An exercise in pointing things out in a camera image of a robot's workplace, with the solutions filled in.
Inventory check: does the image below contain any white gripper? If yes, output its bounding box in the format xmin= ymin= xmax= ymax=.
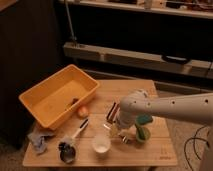
xmin=109 ymin=117 xmax=131 ymax=137

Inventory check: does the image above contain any silver metal fork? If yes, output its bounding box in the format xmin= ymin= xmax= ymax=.
xmin=104 ymin=124 xmax=130 ymax=144

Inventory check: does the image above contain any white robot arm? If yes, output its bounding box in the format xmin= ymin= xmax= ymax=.
xmin=115 ymin=89 xmax=213 ymax=171

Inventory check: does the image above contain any brown striped chocolate bar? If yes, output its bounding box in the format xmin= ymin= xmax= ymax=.
xmin=106 ymin=102 xmax=119 ymax=123

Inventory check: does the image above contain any small white cup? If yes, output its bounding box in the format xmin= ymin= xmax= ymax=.
xmin=92 ymin=134 xmax=111 ymax=154

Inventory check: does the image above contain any small orange ball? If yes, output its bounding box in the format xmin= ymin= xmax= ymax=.
xmin=77 ymin=106 xmax=89 ymax=118

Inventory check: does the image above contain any small dark item in bin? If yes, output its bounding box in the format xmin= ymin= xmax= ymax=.
xmin=71 ymin=98 xmax=79 ymax=105

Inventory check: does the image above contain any yellow plastic bin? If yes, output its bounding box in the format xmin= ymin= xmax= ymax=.
xmin=19 ymin=64 xmax=100 ymax=130

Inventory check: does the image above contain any crumpled blue grey cloth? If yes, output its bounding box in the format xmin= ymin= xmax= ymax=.
xmin=28 ymin=131 xmax=54 ymax=155

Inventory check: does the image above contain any grey metal shelf rail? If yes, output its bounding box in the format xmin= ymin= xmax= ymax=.
xmin=63 ymin=42 xmax=213 ymax=80

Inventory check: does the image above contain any black handle on rail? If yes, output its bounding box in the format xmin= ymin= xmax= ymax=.
xmin=161 ymin=55 xmax=191 ymax=65

